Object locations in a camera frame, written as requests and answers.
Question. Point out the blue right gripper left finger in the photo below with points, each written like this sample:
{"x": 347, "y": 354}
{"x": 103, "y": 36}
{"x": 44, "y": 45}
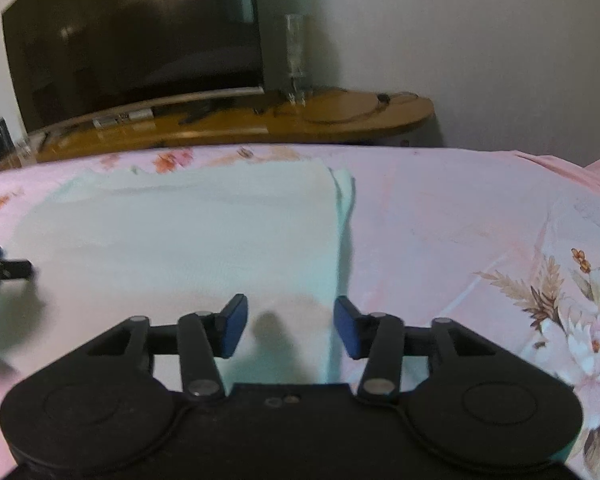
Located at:
{"x": 231, "y": 322}

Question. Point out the pink floral bed sheet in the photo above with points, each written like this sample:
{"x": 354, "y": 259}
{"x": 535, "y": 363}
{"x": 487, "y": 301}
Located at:
{"x": 505, "y": 243}

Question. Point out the black flat screen television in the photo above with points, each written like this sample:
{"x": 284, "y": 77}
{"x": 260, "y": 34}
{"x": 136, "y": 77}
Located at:
{"x": 74, "y": 60}

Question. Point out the silver set-top box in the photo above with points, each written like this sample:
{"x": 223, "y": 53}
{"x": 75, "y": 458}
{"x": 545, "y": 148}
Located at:
{"x": 124, "y": 118}

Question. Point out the white small cloth garment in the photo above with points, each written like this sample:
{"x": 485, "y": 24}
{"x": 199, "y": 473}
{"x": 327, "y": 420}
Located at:
{"x": 105, "y": 247}

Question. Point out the wooden tv stand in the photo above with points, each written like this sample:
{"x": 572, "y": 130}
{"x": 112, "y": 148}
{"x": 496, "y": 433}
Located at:
{"x": 332, "y": 116}

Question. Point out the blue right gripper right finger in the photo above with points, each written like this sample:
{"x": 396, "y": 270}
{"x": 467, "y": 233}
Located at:
{"x": 350, "y": 326}

